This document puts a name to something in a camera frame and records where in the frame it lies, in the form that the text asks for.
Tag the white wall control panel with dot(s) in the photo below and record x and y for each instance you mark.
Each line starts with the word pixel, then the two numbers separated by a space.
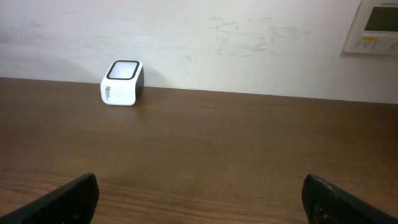
pixel 374 29

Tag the white barcode scanner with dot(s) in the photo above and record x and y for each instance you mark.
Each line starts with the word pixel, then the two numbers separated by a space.
pixel 123 83

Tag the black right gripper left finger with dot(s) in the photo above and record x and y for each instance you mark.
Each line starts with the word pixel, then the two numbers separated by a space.
pixel 74 203

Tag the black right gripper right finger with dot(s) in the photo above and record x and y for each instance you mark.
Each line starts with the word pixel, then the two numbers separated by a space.
pixel 324 202

